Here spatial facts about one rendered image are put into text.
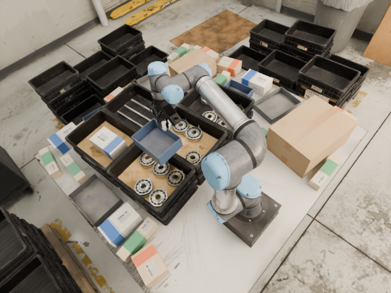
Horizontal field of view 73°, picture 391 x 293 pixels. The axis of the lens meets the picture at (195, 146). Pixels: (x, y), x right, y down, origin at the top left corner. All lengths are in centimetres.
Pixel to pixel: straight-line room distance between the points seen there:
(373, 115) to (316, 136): 161
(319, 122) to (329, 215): 97
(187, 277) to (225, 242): 26
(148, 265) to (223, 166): 78
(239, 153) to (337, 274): 162
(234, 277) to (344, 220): 126
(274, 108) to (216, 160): 122
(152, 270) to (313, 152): 102
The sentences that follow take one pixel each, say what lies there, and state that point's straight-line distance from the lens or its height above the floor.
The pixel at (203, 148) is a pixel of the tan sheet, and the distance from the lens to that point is 158.
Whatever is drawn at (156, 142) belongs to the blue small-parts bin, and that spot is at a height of 107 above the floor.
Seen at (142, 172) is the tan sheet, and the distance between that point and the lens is 156.
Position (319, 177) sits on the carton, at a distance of 164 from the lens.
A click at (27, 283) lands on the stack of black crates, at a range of 215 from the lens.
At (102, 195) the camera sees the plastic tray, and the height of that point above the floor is 70.
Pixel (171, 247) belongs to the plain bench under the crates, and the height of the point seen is 70.
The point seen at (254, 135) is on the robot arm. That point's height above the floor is 144.
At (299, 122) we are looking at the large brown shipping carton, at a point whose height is 90.
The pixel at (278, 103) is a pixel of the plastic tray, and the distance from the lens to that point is 201.
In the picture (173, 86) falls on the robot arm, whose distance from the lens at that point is 102.
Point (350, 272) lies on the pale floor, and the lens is 233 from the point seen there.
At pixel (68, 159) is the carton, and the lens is 191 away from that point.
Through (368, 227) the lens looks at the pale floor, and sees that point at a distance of 249.
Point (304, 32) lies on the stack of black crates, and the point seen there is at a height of 50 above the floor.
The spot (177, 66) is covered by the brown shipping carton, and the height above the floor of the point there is 86.
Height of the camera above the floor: 213
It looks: 55 degrees down
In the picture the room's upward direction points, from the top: 10 degrees counter-clockwise
